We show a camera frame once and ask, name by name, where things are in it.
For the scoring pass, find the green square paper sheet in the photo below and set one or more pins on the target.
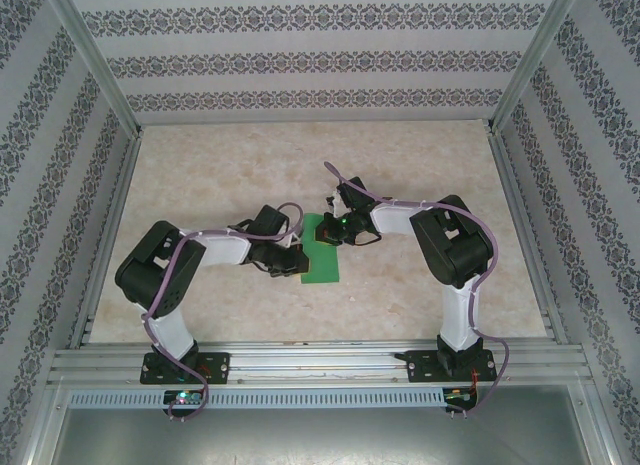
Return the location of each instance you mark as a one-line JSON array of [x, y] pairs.
[[325, 265]]

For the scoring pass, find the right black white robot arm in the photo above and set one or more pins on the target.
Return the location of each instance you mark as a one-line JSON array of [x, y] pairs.
[[450, 245]]

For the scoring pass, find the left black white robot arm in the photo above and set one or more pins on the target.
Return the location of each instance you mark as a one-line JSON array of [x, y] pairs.
[[150, 270]]

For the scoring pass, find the grey metal sheet panel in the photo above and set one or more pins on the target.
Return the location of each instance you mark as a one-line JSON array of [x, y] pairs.
[[320, 435]]

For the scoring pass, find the left controller board with lights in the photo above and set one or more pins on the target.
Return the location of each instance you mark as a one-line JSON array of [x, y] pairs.
[[182, 397]]

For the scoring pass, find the controller board with lights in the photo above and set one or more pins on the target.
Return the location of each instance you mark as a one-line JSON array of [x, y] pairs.
[[457, 396], [182, 397]]

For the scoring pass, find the right controller board with lights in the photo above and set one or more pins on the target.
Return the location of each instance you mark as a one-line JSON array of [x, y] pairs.
[[457, 396]]

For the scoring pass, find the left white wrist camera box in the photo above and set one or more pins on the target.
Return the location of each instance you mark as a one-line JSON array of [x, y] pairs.
[[292, 240]]

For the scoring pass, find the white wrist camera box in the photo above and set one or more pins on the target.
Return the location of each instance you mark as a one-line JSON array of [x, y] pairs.
[[339, 201], [292, 240]]

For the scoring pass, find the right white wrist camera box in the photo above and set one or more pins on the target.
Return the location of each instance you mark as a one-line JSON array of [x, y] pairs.
[[339, 201]]

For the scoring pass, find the aluminium mounting rail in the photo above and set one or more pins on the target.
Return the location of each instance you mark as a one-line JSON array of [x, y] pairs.
[[320, 362]]

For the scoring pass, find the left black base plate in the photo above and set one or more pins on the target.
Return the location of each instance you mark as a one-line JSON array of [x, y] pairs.
[[217, 367]]

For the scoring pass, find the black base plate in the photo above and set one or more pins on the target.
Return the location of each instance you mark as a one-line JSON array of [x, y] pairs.
[[217, 367], [420, 367]]

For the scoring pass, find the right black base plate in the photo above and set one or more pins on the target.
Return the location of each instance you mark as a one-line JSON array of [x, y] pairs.
[[420, 367]]

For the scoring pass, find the right aluminium side rail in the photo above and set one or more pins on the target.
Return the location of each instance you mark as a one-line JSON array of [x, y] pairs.
[[510, 185]]

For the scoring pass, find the aluminium side rail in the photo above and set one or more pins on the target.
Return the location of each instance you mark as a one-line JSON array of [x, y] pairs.
[[123, 185], [510, 185]]

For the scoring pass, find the left aluminium side rail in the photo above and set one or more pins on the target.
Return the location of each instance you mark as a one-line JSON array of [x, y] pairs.
[[123, 185]]

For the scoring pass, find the right aluminium frame post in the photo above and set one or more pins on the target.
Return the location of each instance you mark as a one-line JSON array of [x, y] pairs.
[[530, 60]]

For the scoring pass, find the aluminium frame post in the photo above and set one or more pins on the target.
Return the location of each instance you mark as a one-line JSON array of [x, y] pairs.
[[530, 60], [96, 60]]

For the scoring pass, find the left aluminium frame post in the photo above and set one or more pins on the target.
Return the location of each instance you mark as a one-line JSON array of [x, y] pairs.
[[96, 60]]

